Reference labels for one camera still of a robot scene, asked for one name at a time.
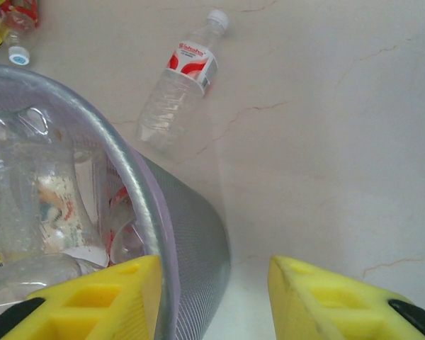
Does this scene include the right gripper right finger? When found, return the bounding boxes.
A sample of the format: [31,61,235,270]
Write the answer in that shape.
[268,254,425,340]

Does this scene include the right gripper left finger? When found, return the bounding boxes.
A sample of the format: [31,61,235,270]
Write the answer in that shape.
[0,254,163,340]

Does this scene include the clear plastic bottle red label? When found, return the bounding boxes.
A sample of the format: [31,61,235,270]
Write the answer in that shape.
[0,0,42,67]

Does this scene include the clear bottle red label red cap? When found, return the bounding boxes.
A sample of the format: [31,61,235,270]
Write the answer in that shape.
[108,186,146,265]

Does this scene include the translucent purple plastic bin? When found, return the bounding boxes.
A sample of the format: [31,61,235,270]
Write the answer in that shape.
[0,63,233,340]

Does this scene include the bottle with green red label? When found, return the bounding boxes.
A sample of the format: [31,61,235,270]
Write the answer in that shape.
[0,106,106,265]

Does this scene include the clear bottle red white label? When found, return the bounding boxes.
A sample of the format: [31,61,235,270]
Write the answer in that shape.
[133,8,230,155]

